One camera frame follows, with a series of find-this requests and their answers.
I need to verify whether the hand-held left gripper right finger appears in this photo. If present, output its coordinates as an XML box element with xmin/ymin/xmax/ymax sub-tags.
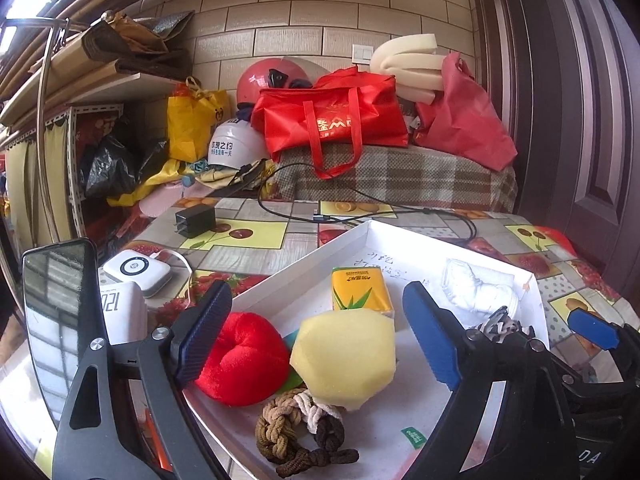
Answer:
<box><xmin>402</xmin><ymin>281</ymin><xmax>581</xmax><ymax>480</ymax></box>

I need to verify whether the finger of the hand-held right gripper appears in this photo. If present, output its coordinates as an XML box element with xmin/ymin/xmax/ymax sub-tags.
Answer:
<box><xmin>566</xmin><ymin>308</ymin><xmax>640</xmax><ymax>378</ymax></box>

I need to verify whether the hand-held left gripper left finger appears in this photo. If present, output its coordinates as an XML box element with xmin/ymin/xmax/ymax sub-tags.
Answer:
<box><xmin>51</xmin><ymin>279</ymin><xmax>234</xmax><ymax>480</ymax></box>

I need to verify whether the white face mask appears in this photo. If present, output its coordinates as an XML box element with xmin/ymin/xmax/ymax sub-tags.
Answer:
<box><xmin>440</xmin><ymin>258</ymin><xmax>522</xmax><ymax>318</ymax></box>

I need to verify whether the yellow tissue pack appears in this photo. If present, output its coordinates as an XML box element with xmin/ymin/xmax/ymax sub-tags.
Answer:
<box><xmin>331</xmin><ymin>266</ymin><xmax>396</xmax><ymax>321</ymax></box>

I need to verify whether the yellow sponge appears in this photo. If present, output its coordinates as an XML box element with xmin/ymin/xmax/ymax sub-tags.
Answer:
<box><xmin>289</xmin><ymin>308</ymin><xmax>398</xmax><ymax>412</ymax></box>

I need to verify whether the white cardboard tray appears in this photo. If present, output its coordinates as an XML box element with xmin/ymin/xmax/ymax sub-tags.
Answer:
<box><xmin>182</xmin><ymin>218</ymin><xmax>551</xmax><ymax>480</ymax></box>

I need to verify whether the brown braided scrunchie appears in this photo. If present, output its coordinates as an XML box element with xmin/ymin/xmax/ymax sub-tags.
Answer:
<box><xmin>256</xmin><ymin>389</ymin><xmax>361</xmax><ymax>466</ymax></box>

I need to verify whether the red plush toy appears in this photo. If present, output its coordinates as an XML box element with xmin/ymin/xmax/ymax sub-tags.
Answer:
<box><xmin>195</xmin><ymin>311</ymin><xmax>292</xmax><ymax>407</ymax></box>

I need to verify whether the zebra print scrunchie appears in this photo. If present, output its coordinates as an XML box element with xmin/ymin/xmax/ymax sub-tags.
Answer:
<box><xmin>467</xmin><ymin>305</ymin><xmax>536</xmax><ymax>341</ymax></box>

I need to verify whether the white power bank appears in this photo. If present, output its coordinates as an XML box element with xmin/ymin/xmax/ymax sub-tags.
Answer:
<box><xmin>97</xmin><ymin>281</ymin><xmax>149</xmax><ymax>346</ymax></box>

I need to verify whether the white square device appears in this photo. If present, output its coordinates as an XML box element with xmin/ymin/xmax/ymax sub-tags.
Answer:
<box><xmin>102</xmin><ymin>250</ymin><xmax>175</xmax><ymax>298</ymax></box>

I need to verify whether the red plastic bag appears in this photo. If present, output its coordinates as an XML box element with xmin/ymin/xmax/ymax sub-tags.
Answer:
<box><xmin>535</xmin><ymin>226</ymin><xmax>576</xmax><ymax>256</ymax></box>

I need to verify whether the small green label packet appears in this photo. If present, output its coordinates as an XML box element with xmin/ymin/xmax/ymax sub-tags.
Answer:
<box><xmin>400</xmin><ymin>425</ymin><xmax>428</xmax><ymax>453</ymax></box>

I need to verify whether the black charger plug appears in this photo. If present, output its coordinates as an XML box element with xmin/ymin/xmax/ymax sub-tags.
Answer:
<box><xmin>174</xmin><ymin>203</ymin><xmax>217</xmax><ymax>239</ymax></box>

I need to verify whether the black smartphone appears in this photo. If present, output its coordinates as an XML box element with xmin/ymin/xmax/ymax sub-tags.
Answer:
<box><xmin>21</xmin><ymin>238</ymin><xmax>108</xmax><ymax>431</ymax></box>

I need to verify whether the yellow cloth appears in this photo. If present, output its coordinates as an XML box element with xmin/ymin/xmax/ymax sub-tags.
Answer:
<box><xmin>107</xmin><ymin>160</ymin><xmax>176</xmax><ymax>208</ymax></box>

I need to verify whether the plaid covered bench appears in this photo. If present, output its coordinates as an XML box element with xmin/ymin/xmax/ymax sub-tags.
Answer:
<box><xmin>272</xmin><ymin>145</ymin><xmax>518</xmax><ymax>213</ymax></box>

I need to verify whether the black plastic bag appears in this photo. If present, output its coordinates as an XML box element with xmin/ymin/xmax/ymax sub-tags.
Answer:
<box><xmin>80</xmin><ymin>132</ymin><xmax>168</xmax><ymax>198</ymax></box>

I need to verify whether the white helmet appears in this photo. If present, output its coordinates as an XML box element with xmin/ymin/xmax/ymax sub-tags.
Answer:
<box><xmin>206</xmin><ymin>117</ymin><xmax>271</xmax><ymax>171</ymax></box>

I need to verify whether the yellow shopping bag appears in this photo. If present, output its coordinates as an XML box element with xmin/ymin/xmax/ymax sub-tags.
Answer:
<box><xmin>166</xmin><ymin>76</ymin><xmax>231</xmax><ymax>163</ymax></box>

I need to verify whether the red nonwoven bag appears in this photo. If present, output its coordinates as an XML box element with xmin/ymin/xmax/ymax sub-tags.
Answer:
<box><xmin>414</xmin><ymin>51</ymin><xmax>518</xmax><ymax>172</ymax></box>

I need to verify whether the brown door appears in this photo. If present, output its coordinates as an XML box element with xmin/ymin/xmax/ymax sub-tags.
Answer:
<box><xmin>470</xmin><ymin>0</ymin><xmax>640</xmax><ymax>321</ymax></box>

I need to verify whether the red tote bag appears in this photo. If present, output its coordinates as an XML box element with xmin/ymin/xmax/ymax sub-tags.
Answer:
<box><xmin>250</xmin><ymin>67</ymin><xmax>410</xmax><ymax>179</ymax></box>

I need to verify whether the metal shelf rack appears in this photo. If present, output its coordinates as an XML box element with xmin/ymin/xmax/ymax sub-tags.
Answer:
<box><xmin>0</xmin><ymin>15</ymin><xmax>196</xmax><ymax>261</ymax></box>

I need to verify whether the red helmet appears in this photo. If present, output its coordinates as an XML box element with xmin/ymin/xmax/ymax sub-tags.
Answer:
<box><xmin>236</xmin><ymin>56</ymin><xmax>313</xmax><ymax>111</ymax></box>

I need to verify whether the cream foam roll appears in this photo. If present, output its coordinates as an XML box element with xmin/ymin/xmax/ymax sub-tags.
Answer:
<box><xmin>370</xmin><ymin>32</ymin><xmax>448</xmax><ymax>106</ymax></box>

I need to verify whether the white cable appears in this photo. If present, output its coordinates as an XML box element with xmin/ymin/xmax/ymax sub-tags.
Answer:
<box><xmin>150</xmin><ymin>250</ymin><xmax>196</xmax><ymax>306</ymax></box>

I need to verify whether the black cable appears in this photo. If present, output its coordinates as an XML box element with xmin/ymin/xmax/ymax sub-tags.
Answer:
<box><xmin>257</xmin><ymin>162</ymin><xmax>478</xmax><ymax>248</ymax></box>

